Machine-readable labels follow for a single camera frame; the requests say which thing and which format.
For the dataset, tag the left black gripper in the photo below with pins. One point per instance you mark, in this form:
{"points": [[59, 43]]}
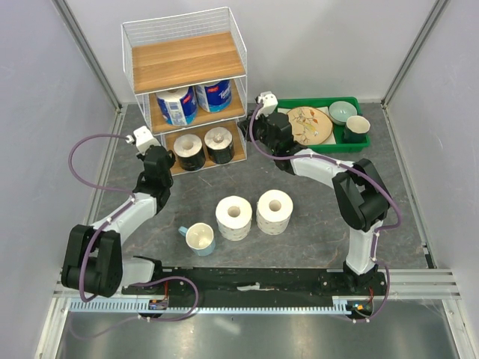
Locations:
{"points": [[171, 160]]}

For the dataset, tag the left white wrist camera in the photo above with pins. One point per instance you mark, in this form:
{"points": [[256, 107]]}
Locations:
{"points": [[143, 139]]}

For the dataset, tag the white wire wooden shelf rack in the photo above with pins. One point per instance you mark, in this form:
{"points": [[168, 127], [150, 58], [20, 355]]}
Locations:
{"points": [[174, 52]]}

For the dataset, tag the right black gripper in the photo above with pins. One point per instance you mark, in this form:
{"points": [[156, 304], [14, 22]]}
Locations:
{"points": [[245, 127]]}

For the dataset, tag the black roll front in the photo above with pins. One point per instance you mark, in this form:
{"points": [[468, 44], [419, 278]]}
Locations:
{"points": [[190, 152]]}

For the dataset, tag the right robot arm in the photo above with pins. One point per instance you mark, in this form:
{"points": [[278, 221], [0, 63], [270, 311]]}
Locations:
{"points": [[359, 189]]}

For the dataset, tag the white floral roll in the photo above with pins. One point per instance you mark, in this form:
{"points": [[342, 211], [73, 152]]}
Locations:
{"points": [[234, 217], [274, 209]]}

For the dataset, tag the light blue cable duct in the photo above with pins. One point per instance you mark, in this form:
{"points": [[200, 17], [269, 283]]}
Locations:
{"points": [[146, 306]]}

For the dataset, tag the light green ceramic bowl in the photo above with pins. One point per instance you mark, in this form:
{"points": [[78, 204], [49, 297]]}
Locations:
{"points": [[341, 111]]}

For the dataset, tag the light blue ceramic mug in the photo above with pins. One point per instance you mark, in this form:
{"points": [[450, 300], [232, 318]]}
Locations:
{"points": [[200, 238]]}

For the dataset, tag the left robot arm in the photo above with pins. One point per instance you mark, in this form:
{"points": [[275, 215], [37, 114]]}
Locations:
{"points": [[93, 262]]}

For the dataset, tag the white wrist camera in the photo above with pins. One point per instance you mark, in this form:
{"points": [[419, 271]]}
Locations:
{"points": [[266, 104], [143, 139]]}

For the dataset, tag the green plastic tray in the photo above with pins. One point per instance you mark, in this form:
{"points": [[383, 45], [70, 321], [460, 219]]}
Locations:
{"points": [[312, 126]]}

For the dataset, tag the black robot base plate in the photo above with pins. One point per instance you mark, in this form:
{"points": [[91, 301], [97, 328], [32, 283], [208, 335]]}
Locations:
{"points": [[180, 292]]}

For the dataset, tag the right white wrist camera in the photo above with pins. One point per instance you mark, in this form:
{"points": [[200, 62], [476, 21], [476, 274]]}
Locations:
{"points": [[266, 104]]}

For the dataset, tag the bird pattern ceramic plate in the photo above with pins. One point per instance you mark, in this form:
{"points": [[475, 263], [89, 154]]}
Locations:
{"points": [[310, 125]]}

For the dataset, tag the black paper towel roll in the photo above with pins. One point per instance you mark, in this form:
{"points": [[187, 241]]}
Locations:
{"points": [[220, 145]]}

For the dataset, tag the blue roll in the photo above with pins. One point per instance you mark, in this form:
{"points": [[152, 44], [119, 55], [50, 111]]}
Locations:
{"points": [[178, 106], [214, 96]]}

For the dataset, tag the dark green ceramic cup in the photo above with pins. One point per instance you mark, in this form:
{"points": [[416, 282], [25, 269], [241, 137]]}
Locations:
{"points": [[356, 129]]}

